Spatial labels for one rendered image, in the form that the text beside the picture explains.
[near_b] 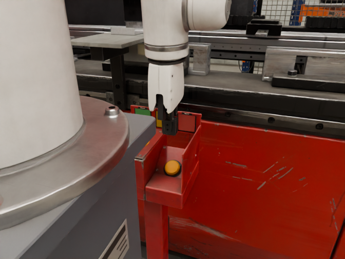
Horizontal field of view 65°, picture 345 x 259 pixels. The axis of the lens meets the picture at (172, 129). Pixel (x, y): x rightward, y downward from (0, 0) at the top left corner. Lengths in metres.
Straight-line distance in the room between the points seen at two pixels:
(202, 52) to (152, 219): 0.53
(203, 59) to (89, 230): 0.76
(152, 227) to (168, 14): 0.57
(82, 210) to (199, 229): 0.93
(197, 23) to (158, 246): 0.63
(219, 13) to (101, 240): 0.37
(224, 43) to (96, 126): 0.95
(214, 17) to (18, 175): 0.38
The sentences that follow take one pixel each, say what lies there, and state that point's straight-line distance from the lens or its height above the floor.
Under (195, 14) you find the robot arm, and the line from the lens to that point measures 0.47.
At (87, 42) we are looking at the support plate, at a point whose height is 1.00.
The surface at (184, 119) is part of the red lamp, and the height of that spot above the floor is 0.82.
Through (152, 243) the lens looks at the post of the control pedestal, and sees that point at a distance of 0.86.
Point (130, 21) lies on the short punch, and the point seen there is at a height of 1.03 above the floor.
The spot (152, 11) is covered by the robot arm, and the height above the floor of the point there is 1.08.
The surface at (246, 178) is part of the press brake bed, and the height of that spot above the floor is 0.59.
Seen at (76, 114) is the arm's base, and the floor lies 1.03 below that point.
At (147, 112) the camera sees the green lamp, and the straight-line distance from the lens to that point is 0.73.
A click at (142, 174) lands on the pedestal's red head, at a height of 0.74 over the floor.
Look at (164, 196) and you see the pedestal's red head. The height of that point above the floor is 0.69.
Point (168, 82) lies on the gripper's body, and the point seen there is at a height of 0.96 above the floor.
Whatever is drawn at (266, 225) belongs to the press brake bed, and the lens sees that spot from 1.00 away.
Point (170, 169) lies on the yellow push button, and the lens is 0.67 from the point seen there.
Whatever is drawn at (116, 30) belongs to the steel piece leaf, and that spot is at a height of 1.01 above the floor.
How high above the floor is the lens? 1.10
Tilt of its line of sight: 26 degrees down
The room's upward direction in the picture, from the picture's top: straight up
